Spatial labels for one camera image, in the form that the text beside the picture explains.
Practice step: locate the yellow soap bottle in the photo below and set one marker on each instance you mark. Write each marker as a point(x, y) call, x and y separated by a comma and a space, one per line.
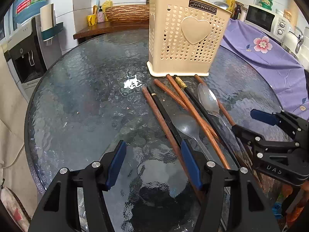
point(107, 4)

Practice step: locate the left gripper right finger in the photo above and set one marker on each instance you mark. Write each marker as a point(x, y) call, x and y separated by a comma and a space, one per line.
point(248, 209)

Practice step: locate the purple floral cloth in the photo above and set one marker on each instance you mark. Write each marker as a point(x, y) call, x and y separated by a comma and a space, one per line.
point(283, 72)

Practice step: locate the green instant noodle cups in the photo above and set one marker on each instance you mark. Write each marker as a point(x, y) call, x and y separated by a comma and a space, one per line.
point(266, 4)

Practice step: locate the pink soap bottle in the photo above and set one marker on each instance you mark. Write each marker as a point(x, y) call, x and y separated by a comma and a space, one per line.
point(100, 15)

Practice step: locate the dark wooden counter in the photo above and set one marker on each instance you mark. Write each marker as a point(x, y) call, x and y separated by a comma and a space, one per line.
point(90, 32)

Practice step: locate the black chopstick gold end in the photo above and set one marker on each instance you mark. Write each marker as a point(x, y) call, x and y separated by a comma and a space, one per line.
point(199, 106)

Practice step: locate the white kettle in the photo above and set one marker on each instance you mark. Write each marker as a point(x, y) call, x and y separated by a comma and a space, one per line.
point(291, 42)

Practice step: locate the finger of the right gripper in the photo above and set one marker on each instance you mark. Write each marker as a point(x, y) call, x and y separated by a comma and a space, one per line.
point(246, 135)
point(294, 126)

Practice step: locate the yellow mug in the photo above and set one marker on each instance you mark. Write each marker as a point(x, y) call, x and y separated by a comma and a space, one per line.
point(92, 19)

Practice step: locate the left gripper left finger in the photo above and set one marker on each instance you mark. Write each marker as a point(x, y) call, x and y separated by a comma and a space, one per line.
point(58, 208)

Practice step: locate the round glass table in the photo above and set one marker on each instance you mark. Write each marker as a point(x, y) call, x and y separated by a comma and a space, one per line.
point(91, 98)

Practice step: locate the paper cup holder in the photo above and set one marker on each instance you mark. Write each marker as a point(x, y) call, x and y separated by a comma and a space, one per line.
point(49, 27)

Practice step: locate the wooden sink basin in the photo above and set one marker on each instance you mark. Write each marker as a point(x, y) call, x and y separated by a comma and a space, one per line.
point(128, 14)

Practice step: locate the dark glass bottle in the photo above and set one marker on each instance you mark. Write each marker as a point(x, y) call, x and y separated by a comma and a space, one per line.
point(237, 12)

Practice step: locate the clear plastic spoon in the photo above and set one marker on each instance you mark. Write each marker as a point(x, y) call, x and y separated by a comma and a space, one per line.
point(209, 102)

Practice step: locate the beige cloth cover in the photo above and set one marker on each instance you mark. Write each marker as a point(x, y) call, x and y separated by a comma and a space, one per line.
point(15, 172)

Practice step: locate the water dispenser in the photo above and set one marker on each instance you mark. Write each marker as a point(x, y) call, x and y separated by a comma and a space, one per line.
point(31, 56)

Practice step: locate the yellow roll package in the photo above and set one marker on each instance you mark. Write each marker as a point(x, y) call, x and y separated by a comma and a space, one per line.
point(231, 5)

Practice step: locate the white microwave oven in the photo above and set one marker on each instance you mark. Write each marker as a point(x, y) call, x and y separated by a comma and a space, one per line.
point(272, 24)

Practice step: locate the blue water jug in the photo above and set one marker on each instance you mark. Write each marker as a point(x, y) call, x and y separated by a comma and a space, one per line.
point(25, 9)

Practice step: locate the beige plastic utensil holder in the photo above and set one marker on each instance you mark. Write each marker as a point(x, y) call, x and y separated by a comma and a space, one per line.
point(184, 36)

